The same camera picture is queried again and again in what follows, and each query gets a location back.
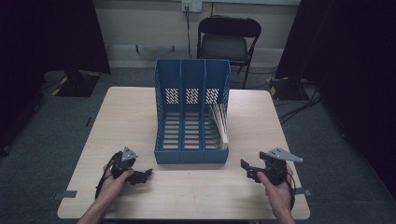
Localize black wall socket cable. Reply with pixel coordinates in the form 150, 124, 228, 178
185, 5, 192, 60

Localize person's left hand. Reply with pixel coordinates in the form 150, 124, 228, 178
97, 162, 136, 209

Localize black folding chair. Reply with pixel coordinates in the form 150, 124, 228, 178
196, 14, 262, 90

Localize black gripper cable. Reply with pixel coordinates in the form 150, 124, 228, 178
94, 150, 123, 201
274, 164, 297, 213

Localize person's right hand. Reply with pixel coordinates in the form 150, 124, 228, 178
255, 163, 295, 217

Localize black curtain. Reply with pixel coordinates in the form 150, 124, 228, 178
275, 0, 396, 200
0, 0, 112, 157

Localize blue three-slot file rack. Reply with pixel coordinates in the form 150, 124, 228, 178
153, 58, 232, 165

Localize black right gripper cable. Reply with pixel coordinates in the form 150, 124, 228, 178
274, 164, 297, 213

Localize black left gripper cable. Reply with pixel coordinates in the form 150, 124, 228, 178
94, 150, 123, 201

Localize black floor cables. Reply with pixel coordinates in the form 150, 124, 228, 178
278, 87, 323, 125

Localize white wall socket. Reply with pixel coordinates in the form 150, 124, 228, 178
181, 0, 204, 13

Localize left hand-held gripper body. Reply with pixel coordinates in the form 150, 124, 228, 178
111, 146, 139, 180

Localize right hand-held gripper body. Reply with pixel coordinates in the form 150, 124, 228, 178
259, 147, 304, 187

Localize black stand base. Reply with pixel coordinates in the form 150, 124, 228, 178
51, 70, 101, 98
269, 76, 312, 101

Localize green leaf picture book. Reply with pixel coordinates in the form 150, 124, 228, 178
208, 103, 230, 151

